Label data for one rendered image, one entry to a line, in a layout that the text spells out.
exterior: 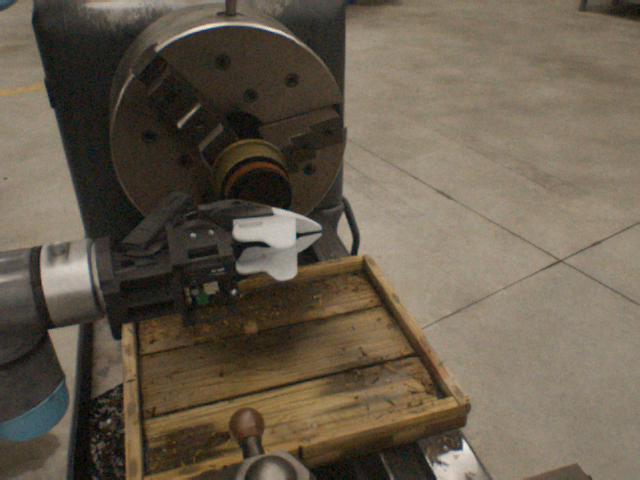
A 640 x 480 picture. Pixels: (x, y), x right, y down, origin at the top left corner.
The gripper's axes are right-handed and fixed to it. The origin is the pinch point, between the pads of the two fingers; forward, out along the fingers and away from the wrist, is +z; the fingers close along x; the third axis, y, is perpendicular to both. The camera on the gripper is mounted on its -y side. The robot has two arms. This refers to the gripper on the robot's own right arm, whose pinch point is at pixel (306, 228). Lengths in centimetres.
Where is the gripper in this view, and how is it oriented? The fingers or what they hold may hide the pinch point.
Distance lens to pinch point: 59.2
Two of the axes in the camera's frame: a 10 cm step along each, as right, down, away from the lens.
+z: 9.5, -1.7, 2.4
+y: 3.0, 5.3, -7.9
